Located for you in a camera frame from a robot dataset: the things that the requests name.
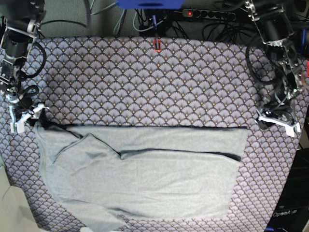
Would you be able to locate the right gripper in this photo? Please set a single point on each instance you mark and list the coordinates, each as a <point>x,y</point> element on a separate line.
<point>25,105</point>

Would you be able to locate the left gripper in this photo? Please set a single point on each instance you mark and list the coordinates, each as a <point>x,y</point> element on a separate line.
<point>280,111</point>

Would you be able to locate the grey T-shirt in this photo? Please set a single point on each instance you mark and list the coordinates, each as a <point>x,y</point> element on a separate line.
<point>103,175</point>

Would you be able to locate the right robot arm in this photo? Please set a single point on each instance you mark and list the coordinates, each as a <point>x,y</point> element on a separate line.
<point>21,22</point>

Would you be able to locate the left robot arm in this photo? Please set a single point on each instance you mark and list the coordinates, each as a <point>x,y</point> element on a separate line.
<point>275,32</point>

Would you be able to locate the black OpenArm box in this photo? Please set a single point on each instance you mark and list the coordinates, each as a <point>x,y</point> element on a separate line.
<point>292,211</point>

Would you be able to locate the patterned tablecloth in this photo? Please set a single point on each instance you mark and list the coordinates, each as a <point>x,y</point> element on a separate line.
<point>125,82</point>

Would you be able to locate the red clamp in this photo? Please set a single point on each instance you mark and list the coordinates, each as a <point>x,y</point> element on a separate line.
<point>157,44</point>

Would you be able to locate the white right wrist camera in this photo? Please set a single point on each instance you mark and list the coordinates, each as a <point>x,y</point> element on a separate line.
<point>17,127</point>

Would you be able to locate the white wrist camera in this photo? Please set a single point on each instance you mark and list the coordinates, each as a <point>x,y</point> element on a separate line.
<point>17,127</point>
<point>293,129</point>

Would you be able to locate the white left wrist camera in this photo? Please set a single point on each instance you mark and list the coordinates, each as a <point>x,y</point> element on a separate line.
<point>293,129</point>

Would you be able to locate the power strip with red switch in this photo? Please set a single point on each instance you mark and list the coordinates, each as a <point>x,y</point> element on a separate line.
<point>206,14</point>

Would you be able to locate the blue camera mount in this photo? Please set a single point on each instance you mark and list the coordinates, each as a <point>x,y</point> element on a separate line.
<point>150,4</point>

